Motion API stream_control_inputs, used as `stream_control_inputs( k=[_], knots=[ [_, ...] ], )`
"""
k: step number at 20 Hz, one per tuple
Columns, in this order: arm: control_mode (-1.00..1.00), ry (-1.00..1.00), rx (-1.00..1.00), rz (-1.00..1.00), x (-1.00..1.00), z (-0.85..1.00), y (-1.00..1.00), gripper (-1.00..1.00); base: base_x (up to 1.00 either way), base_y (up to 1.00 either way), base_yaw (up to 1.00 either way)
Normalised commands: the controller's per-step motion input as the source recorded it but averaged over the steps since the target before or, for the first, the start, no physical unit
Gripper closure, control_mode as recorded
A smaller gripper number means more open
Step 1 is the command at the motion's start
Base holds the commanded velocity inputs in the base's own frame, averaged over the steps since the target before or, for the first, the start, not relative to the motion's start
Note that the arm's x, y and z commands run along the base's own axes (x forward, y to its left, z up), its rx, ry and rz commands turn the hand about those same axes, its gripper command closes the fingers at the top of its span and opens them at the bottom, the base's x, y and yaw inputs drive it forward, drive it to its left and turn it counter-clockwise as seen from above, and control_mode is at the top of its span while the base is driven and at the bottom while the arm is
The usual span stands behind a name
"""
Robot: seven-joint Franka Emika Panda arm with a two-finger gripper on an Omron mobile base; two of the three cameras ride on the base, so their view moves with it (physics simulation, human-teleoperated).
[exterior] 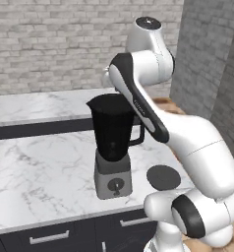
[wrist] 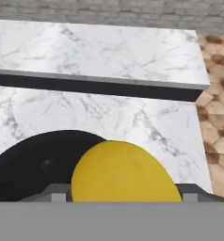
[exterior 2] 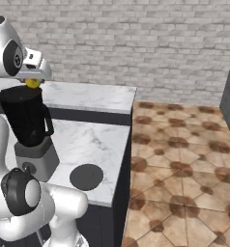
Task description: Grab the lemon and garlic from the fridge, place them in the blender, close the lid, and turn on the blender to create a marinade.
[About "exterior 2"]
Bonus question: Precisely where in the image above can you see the dark counter cabinet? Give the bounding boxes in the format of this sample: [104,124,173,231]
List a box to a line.
[0,102,136,247]

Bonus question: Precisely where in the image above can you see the black blender jar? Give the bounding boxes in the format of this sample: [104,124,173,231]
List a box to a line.
[0,85,55,148]

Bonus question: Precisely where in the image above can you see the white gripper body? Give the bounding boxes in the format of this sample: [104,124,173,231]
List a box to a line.
[17,59,53,82]

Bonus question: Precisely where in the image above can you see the grey blender base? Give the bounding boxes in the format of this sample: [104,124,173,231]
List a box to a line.
[14,136,61,183]

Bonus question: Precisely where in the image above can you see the yellow lemon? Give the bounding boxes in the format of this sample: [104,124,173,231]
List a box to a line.
[25,77,42,90]

